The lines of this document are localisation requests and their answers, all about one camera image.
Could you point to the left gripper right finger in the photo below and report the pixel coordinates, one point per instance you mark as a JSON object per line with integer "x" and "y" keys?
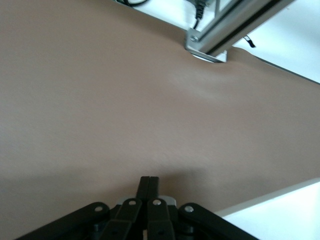
{"x": 160, "y": 220}

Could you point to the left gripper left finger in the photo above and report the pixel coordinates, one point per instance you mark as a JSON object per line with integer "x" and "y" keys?
{"x": 120, "y": 220}

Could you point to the aluminium camera post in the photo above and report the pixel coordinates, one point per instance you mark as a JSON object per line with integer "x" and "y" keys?
{"x": 232, "y": 25}

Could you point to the grey metal post bracket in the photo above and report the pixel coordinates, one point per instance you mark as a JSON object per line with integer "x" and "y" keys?
{"x": 191, "y": 43}

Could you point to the brown table mat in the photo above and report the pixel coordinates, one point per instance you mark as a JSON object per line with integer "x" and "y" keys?
{"x": 100, "y": 100}

